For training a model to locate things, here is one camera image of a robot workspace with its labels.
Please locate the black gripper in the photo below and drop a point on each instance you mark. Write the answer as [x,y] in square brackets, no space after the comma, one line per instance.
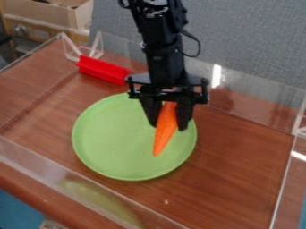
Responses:
[168,83]

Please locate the orange toy carrot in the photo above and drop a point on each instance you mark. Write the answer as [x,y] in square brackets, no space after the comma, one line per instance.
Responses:
[165,127]

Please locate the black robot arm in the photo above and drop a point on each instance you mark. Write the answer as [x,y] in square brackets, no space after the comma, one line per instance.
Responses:
[160,20]

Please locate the green round plate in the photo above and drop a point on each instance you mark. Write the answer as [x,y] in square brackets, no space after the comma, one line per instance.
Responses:
[112,141]

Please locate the red plastic block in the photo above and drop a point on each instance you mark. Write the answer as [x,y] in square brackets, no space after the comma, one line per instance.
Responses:
[103,70]

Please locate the cardboard box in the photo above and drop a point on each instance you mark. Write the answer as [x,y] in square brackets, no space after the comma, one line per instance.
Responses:
[68,13]

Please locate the clear acrylic enclosure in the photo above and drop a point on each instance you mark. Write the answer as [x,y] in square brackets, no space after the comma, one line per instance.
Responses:
[240,182]

